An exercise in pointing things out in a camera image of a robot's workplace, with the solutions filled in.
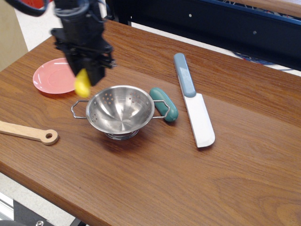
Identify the beige cabinet side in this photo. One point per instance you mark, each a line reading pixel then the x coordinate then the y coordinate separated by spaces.
pixel 12 43

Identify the blue handled white spatula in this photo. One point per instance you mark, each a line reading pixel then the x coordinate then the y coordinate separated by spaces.
pixel 199 118

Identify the wooden spoon handle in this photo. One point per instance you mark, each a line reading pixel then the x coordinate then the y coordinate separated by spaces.
pixel 47 137

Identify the small steel colander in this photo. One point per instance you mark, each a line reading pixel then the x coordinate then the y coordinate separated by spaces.
pixel 118 111

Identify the red crate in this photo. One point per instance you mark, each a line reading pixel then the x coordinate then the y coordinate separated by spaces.
pixel 34 3

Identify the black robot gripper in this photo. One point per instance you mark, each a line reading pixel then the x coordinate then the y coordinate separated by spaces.
pixel 80 39

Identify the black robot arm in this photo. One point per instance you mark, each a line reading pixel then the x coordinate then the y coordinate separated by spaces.
pixel 70 4

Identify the green toy pickle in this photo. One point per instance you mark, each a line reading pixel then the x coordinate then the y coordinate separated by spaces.
pixel 165 105

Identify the black metal base with screw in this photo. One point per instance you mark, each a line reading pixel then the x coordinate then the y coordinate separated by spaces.
pixel 13 213

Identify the yellow toy banana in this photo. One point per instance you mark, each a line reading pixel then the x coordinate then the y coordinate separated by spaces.
pixel 82 84

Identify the pink plastic plate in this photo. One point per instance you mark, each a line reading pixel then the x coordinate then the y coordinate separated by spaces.
pixel 54 77

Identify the dark blue metal frame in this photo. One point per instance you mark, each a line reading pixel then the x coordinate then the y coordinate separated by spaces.
pixel 254 31

